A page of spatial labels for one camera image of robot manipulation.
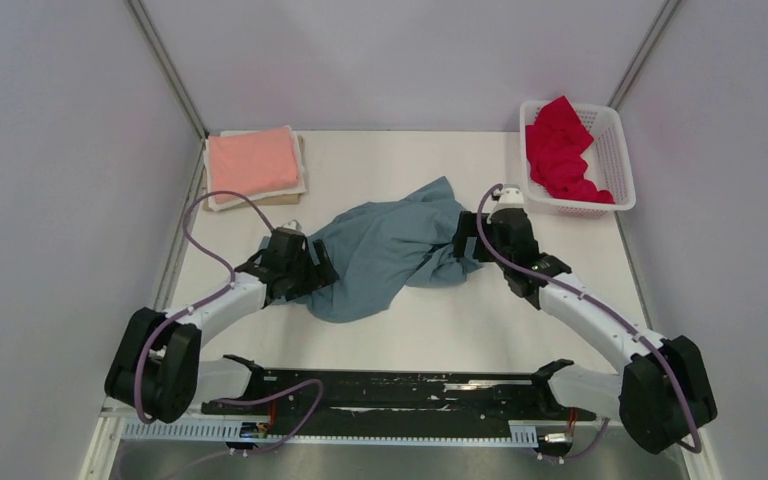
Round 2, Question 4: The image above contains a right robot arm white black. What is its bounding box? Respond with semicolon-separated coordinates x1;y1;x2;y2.
453;208;718;454

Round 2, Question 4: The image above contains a red t shirt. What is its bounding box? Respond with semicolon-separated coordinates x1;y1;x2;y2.
524;96;615;204

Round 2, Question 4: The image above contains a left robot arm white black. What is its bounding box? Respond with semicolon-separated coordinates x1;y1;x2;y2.
104;227;339;423

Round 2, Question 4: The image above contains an aluminium frame rail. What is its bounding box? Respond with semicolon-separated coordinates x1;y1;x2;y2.
95;397;705;429

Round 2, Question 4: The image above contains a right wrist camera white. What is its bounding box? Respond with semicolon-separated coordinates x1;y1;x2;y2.
491;185;525;214

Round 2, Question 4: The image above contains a white plastic basket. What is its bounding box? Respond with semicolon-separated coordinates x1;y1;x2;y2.
519;100;637;218

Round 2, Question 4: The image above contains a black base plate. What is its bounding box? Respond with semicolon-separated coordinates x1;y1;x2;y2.
201;367;596;438

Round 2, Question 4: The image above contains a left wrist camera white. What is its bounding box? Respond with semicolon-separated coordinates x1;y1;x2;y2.
283;220;302;232

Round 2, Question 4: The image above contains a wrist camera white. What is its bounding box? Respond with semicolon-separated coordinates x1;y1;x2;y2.
283;220;302;232
491;185;525;214

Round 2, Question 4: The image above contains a folded white t shirt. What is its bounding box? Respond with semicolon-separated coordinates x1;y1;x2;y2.
203;124;308;213

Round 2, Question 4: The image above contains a grey-blue t shirt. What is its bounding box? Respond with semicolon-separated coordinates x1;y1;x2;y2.
294;177;481;323

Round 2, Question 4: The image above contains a white slotted cable duct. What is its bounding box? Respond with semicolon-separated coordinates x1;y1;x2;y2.
121;420;539;449

